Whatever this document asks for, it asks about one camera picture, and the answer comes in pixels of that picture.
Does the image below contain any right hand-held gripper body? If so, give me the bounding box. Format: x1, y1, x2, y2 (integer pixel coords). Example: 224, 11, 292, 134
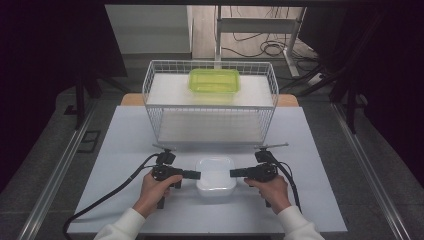
246, 142, 290, 209

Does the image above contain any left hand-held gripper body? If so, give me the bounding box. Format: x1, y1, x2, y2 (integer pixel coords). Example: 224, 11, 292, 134
151, 143, 185, 210

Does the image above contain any white square plastic container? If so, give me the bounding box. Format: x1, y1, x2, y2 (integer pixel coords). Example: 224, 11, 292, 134
194, 155, 238, 198

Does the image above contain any white wire basket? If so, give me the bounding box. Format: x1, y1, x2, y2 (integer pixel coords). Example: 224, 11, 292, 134
141, 59, 280, 145

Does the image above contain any green plastic food container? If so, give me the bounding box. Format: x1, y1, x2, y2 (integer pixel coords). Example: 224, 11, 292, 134
188, 67, 242, 96

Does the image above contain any person's right hand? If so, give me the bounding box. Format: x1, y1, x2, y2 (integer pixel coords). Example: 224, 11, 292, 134
243, 174, 293, 216

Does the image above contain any person's left hand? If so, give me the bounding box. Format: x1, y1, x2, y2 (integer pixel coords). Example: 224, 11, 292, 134
132, 171, 184, 220

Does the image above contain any wooden table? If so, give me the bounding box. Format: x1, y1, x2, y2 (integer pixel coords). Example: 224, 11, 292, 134
119, 92, 300, 108

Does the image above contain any white power strip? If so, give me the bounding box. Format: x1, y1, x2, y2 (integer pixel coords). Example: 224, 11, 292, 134
305, 72, 325, 87

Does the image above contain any black metal stand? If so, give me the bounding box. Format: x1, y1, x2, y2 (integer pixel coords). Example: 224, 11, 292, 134
63, 64, 129, 132
279, 61, 369, 135

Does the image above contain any white panel board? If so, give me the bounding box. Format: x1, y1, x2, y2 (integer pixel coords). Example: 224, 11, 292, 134
103, 4, 195, 56

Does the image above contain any dark curtain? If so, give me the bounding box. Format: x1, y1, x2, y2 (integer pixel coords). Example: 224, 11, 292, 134
298, 0, 424, 189
0, 0, 128, 196

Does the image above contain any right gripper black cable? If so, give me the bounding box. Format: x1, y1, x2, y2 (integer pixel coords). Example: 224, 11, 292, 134
265, 150, 303, 215

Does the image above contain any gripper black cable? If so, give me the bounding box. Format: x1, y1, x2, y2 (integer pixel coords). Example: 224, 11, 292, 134
265, 150, 303, 215
62, 152, 162, 240

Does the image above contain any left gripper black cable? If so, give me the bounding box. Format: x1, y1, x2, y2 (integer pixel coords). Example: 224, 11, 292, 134
62, 152, 162, 240

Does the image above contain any black floor bracket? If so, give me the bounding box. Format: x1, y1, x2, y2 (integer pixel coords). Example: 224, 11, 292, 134
76, 129, 102, 155

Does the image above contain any aluminium floor rail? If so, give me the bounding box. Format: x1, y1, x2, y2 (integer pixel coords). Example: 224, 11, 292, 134
330, 101, 414, 240
15, 99, 99, 240

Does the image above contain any black floor cable tangle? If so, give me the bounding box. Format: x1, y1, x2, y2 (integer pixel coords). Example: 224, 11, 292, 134
221, 5, 322, 72

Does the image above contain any white metal desk frame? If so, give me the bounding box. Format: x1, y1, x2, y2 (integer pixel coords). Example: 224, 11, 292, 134
214, 5, 308, 79

